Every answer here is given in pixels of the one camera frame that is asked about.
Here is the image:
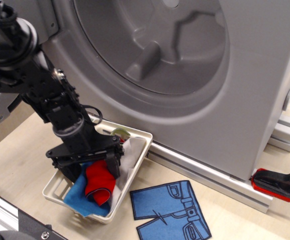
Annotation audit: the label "blue felt cloth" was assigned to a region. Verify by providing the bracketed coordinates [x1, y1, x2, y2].
[63, 163, 111, 217]

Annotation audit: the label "black bracket with screw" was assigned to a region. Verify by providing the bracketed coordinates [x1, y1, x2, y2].
[18, 209, 66, 240]

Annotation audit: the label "red black clamp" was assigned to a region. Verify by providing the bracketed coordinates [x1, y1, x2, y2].
[250, 168, 290, 203]

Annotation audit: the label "blue felt jeans shorts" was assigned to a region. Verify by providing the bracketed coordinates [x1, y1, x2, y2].
[130, 180, 212, 240]

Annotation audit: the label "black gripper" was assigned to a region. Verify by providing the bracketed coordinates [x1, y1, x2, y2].
[46, 118, 124, 183]

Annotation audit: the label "aluminium rail front left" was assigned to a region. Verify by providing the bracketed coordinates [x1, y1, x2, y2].
[0, 197, 19, 231]

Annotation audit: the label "green felt cloth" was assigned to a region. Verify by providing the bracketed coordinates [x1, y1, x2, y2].
[110, 128, 131, 136]

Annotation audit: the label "grey toy washing machine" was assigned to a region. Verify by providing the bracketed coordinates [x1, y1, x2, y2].
[9, 0, 290, 181]

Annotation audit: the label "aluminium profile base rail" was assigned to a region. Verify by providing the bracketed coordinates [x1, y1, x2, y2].
[84, 112, 290, 214]

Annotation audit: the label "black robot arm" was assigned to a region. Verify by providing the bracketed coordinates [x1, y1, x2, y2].
[0, 0, 124, 182]

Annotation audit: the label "white felt cloth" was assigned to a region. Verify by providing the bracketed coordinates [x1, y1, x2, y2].
[109, 137, 146, 213]

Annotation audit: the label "red felt cloth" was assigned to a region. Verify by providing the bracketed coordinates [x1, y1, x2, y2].
[85, 160, 116, 206]

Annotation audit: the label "cream plastic laundry basket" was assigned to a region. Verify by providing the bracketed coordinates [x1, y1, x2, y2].
[42, 120, 153, 224]

